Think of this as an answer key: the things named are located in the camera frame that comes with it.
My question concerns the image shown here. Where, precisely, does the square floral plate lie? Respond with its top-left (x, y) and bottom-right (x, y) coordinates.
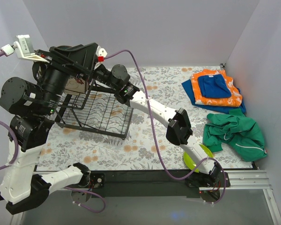
top-left (64, 78), bottom-right (89, 96)

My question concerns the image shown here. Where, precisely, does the black wire dish rack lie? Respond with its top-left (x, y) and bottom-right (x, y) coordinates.
top-left (55, 80), bottom-right (133, 139)

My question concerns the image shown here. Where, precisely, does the large dark teal plate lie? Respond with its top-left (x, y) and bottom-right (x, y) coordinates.
top-left (57, 45), bottom-right (71, 50)

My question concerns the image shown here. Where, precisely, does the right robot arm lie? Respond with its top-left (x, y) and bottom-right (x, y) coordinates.
top-left (93, 64), bottom-right (221, 186)

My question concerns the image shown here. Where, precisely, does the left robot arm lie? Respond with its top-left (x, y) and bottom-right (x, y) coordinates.
top-left (0, 43), bottom-right (99, 215)

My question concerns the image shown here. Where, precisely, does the dark blue cloth underneath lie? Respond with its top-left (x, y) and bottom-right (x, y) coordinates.
top-left (181, 80), bottom-right (246, 114)

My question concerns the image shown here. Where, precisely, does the blue folded cloth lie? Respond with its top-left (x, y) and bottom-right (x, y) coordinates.
top-left (198, 74), bottom-right (231, 98)

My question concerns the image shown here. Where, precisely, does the lime green plate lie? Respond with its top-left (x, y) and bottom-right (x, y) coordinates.
top-left (181, 143), bottom-right (214, 174)

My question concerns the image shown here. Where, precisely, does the orange floral cloth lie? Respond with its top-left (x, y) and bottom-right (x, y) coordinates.
top-left (190, 69), bottom-right (243, 107)

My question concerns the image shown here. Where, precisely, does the green jacket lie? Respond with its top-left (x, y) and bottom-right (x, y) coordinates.
top-left (203, 109), bottom-right (267, 162)

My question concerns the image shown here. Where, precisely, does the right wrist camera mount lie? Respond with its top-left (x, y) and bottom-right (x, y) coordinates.
top-left (94, 46), bottom-right (108, 69)

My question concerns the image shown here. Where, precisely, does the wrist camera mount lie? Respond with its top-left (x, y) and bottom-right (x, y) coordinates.
top-left (94, 46), bottom-right (108, 69)
top-left (0, 35), bottom-right (49, 63)

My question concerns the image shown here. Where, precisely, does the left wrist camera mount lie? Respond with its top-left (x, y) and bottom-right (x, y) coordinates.
top-left (0, 35), bottom-right (49, 63)

